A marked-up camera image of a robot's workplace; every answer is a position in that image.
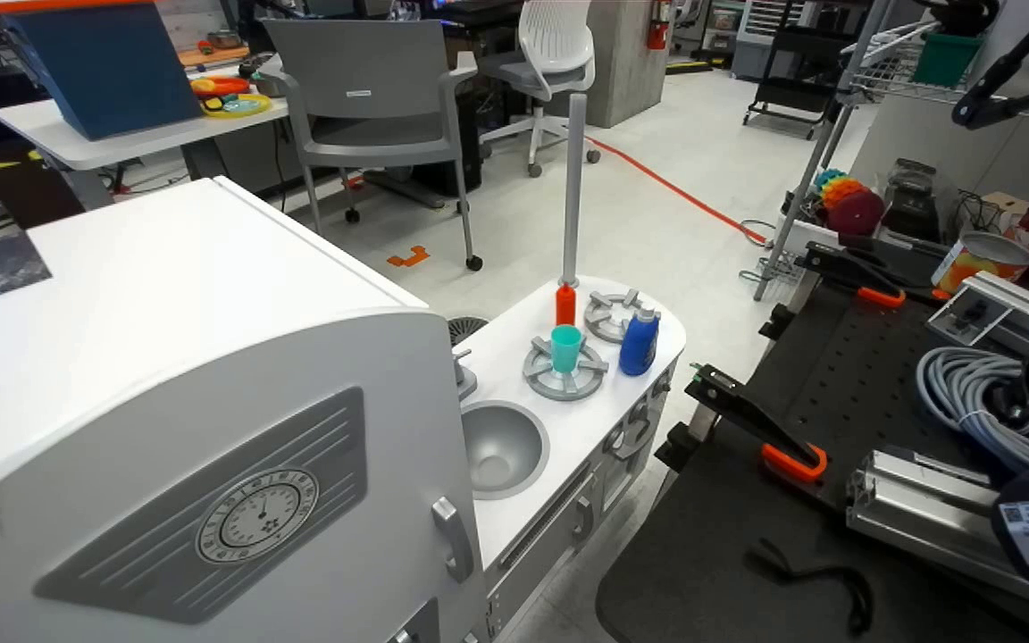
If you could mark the orange sauce bottle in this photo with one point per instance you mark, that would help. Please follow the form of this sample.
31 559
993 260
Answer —
565 305

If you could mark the light blue cup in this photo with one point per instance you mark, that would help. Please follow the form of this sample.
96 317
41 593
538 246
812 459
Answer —
565 347

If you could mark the large grey toy burner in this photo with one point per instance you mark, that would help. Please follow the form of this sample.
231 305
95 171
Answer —
543 381

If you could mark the small grey toy burner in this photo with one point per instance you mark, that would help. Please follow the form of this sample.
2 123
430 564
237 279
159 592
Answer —
603 318

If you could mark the blue can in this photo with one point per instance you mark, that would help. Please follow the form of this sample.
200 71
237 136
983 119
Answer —
638 345

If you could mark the small orange floor object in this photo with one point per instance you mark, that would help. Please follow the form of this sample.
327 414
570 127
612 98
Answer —
407 256

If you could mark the grey toy sink bowl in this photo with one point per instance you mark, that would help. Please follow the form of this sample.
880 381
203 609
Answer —
500 452

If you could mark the grey vertical pole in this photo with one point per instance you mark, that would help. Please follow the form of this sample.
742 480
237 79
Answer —
574 180

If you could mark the grey cabinet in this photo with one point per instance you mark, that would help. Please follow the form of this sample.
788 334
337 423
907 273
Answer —
627 60

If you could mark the grey office chair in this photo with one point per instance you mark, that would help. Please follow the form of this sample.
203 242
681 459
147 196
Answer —
357 72

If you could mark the red fire extinguisher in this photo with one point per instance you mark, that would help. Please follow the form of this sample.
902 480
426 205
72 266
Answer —
653 22

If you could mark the white toy kitchen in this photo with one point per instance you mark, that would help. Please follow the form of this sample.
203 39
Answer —
178 358

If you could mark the yellow and teal toy plates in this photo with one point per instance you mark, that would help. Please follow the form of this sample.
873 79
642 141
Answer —
245 104

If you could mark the colourful round toy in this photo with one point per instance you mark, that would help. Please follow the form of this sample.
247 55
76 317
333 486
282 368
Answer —
856 212

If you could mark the orange toy food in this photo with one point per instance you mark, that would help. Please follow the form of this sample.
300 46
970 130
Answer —
219 86

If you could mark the black cart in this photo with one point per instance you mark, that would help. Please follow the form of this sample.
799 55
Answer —
800 60

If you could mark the dark jar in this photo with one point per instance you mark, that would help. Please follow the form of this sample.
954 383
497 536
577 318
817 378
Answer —
913 200

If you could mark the white table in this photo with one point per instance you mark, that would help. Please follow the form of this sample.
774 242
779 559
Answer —
96 136

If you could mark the blue box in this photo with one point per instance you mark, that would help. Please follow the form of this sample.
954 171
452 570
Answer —
96 67

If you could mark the teal box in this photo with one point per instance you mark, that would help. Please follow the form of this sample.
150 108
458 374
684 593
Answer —
946 60

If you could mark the aluminium extrusion rail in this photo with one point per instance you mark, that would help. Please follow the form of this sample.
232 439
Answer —
919 505
1016 312

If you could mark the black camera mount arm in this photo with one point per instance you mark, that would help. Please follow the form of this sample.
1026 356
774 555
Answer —
1001 75

